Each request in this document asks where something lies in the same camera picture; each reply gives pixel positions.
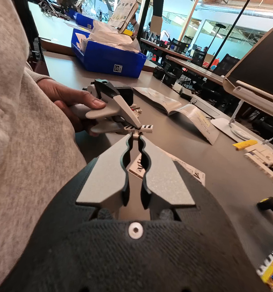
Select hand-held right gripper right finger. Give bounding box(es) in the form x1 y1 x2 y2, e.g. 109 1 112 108
138 135 196 214

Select pile of small lego pieces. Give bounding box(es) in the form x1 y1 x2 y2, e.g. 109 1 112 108
129 103 143 115

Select small blue plastic bin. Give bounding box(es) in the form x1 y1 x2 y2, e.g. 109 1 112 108
73 12 95 30

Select large blue plastic bin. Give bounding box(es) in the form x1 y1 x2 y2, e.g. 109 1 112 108
71 28 147 78

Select dark screen on white stand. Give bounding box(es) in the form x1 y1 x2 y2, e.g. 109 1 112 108
210 22 273 144

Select black floor lamp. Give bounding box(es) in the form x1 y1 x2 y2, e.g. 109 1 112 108
208 22 227 54

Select zebra striped sticker sheet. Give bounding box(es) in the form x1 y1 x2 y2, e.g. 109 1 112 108
128 152 206 187

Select open instruction booklet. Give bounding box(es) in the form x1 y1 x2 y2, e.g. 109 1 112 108
133 86 220 146

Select black battery boxes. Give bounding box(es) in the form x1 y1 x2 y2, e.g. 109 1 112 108
152 66 184 86

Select cardboard box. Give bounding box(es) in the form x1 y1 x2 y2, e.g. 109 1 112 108
109 0 140 34

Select white lego model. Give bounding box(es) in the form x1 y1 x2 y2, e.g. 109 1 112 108
243 143 273 184

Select black and yellow lego piece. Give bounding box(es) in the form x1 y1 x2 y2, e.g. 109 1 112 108
257 197 273 213

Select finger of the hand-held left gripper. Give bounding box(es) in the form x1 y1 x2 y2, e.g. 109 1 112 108
113 94 142 129

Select zebra striped lego piece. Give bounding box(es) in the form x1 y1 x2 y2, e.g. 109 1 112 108
123 124 154 140

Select small black device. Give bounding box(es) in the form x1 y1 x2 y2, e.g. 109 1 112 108
179 87 194 100

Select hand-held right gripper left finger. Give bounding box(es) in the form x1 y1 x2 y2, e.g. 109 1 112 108
76 133 133 214

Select long wooden table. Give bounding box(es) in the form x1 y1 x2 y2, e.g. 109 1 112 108
140 38 226 86

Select person's left hand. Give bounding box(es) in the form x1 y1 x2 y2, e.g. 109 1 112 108
37 78 106 138

